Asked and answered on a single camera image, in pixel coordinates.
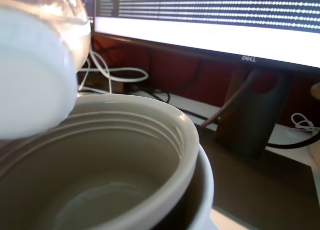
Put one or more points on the clear plastic water bottle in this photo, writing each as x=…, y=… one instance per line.
x=30, y=77

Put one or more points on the black Dell monitor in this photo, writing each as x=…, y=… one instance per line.
x=200, y=39

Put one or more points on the dark monitor stand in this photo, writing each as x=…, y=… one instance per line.
x=252, y=119

